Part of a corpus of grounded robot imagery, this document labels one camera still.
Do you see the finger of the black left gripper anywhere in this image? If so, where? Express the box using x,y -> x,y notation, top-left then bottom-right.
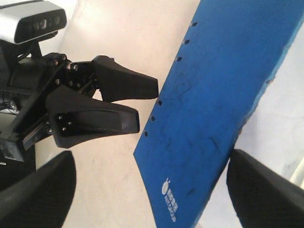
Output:
92,56 -> 159,102

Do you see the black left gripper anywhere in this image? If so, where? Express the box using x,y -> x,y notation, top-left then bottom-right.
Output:
0,53 -> 140,162

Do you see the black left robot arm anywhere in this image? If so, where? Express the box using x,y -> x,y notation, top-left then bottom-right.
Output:
0,41 -> 159,162

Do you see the blue ring-binder notebook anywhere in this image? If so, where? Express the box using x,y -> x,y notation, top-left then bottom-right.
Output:
133,0 -> 304,228

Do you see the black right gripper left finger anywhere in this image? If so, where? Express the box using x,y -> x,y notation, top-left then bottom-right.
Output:
0,151 -> 76,228

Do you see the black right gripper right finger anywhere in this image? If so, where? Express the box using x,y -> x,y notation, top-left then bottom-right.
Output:
226,149 -> 304,228

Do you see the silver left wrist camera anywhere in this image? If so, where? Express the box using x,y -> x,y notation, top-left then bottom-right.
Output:
0,0 -> 67,45

